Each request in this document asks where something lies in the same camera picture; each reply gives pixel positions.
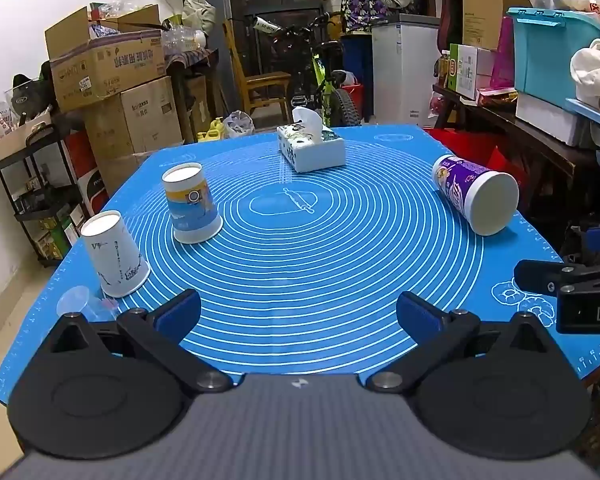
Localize white chest freezer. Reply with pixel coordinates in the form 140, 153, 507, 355
371, 14, 441, 129

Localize pink shopping bag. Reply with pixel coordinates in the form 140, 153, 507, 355
489, 16, 516, 89

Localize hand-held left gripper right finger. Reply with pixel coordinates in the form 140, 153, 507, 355
366, 291, 556, 394

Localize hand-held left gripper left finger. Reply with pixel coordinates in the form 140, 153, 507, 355
45, 288, 235, 394

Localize blue silicone baking mat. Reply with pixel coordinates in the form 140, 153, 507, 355
0, 126, 600, 404

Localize white crumpled cloth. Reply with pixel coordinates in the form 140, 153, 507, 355
570, 35, 600, 107

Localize large open cardboard box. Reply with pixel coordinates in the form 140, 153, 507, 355
44, 4, 167, 112

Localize purple paper cup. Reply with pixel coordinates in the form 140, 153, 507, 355
431, 155, 520, 237

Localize red bag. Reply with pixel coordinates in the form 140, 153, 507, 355
424, 127, 520, 187

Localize white paper cup with drawings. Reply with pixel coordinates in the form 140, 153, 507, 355
80, 211, 152, 298

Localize teal plastic storage bin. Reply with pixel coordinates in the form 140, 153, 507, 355
506, 7, 600, 111

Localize floral fabric bag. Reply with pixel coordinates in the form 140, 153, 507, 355
340, 0, 389, 35

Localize yellow plastic jug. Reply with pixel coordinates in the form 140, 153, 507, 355
196, 115, 226, 142

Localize tall cardboard box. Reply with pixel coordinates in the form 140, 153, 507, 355
462, 0, 532, 51

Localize black bag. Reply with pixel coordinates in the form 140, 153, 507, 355
11, 61, 57, 112

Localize dark wooden desk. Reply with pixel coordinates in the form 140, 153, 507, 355
432, 84, 600, 216

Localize dark wooden side table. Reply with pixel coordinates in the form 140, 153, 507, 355
164, 48, 221, 137

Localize closed cardboard box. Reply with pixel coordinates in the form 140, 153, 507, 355
83, 76, 184, 162

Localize blue and yellow paper cup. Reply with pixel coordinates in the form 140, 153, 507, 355
161, 162, 224, 245

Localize white and green carton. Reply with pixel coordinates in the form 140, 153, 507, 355
449, 43, 496, 101

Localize white foam box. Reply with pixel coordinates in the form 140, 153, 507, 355
515, 92, 594, 147

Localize black wheeled rack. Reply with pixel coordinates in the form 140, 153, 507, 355
0, 122, 90, 269

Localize white printed tissue box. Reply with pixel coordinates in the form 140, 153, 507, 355
276, 106, 347, 174

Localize red plastic bucket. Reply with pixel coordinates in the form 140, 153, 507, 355
340, 84, 366, 122

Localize wooden chair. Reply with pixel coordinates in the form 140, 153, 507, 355
223, 20, 292, 117

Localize small clear plastic cup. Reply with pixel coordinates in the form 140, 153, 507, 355
57, 285, 119, 322

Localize black bicycle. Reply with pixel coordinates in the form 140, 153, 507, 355
251, 12, 364, 129

